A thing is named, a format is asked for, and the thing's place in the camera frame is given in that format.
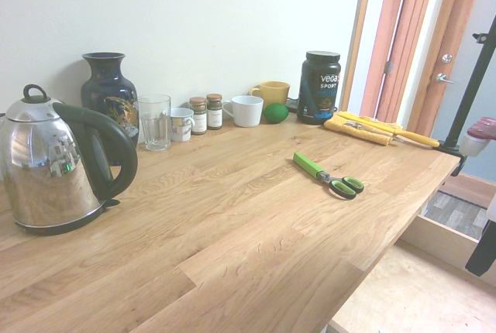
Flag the green lime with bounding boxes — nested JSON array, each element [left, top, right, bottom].
[[262, 102, 290, 124]]

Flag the black Vega protein tub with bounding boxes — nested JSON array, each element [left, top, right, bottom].
[[296, 50, 343, 125]]

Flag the black clamp camera stand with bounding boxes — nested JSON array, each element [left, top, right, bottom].
[[432, 15, 496, 177]]

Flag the green black sheathed scissors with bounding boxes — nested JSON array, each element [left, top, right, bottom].
[[292, 151, 366, 201]]

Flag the yellow ceramic mug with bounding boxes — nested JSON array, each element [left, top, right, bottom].
[[248, 81, 291, 108]]

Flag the dark blue painted vase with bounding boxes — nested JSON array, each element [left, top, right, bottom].
[[80, 52, 140, 167]]

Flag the grey door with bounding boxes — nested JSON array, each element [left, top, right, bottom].
[[429, 0, 496, 179]]

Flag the wooden door frame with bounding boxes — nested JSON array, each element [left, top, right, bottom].
[[339, 0, 489, 132]]

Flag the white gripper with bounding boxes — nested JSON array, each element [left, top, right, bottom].
[[464, 192, 496, 277]]

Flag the open wooden drawer white front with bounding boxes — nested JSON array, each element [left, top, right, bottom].
[[328, 215, 496, 333]]

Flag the clear ribbed drinking glass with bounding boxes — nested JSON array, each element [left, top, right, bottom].
[[137, 94, 172, 152]]

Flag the small white printed mug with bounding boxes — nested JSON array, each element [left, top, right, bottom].
[[168, 107, 196, 142]]

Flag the plain white cup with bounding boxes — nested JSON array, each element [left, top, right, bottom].
[[222, 94, 265, 129]]

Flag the brown lid spice jar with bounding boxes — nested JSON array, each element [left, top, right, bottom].
[[188, 96, 208, 136], [205, 93, 224, 131]]

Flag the stainless steel electric kettle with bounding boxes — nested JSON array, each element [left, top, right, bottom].
[[0, 84, 139, 236]]

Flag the yellow handled utensil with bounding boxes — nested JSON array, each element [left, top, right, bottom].
[[336, 112, 442, 149]]

